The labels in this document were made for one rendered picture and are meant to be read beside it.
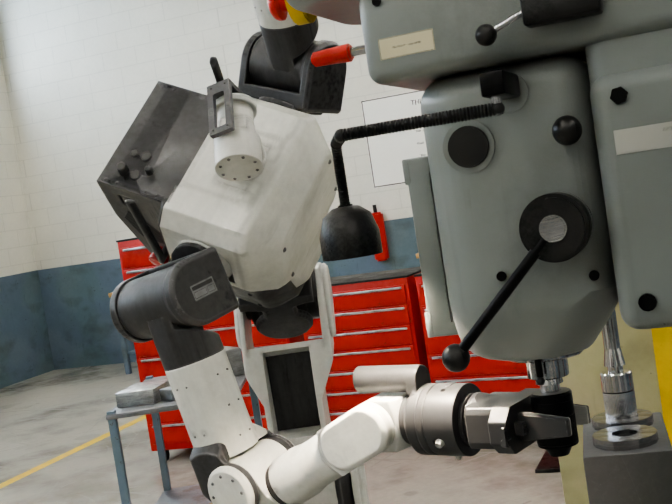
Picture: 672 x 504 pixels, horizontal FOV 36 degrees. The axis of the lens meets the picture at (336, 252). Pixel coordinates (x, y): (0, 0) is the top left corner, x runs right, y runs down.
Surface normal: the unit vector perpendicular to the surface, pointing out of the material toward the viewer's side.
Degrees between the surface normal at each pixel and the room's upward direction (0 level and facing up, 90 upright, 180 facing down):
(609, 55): 90
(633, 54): 90
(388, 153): 90
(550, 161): 90
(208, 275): 81
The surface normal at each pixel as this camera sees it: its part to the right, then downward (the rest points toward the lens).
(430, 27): -0.35, 0.11
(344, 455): -0.57, 0.18
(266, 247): 0.47, 0.35
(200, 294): 0.72, -0.23
